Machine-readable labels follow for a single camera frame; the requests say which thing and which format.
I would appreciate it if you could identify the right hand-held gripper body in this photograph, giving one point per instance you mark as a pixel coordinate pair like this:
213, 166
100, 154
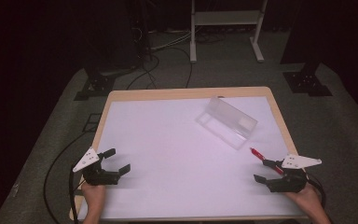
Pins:
290, 183

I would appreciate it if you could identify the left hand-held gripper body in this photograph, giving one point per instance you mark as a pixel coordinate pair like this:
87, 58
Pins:
98, 177

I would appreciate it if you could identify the red pen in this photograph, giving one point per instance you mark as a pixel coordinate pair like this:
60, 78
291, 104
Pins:
257, 153

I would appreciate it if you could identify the clear plastic pencil case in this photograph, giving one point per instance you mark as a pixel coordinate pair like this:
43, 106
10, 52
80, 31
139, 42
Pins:
230, 123

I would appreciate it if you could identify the person's left hand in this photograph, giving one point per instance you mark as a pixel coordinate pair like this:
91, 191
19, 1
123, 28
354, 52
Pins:
93, 197

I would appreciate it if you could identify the person's right hand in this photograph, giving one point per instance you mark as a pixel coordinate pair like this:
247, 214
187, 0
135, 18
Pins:
307, 199

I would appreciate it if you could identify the white table mat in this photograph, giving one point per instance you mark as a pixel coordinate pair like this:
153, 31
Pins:
167, 155

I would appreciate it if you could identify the black stand base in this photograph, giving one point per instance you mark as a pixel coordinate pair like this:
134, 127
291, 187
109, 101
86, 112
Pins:
306, 82
94, 88

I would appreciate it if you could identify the wooden table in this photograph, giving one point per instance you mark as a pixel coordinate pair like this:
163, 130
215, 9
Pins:
183, 92

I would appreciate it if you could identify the white metal desk frame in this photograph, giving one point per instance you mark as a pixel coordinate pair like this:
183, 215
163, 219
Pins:
227, 17

